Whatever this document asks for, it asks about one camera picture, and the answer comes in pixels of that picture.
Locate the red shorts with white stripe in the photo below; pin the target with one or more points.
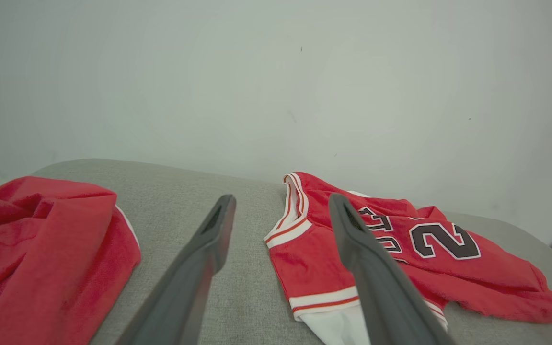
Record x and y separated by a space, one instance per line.
41 258

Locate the red basketball jersey with number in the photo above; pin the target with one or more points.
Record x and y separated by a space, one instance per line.
314 263

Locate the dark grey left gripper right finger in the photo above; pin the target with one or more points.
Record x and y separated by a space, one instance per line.
381 292

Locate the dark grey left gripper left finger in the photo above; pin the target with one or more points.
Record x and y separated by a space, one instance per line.
185 282

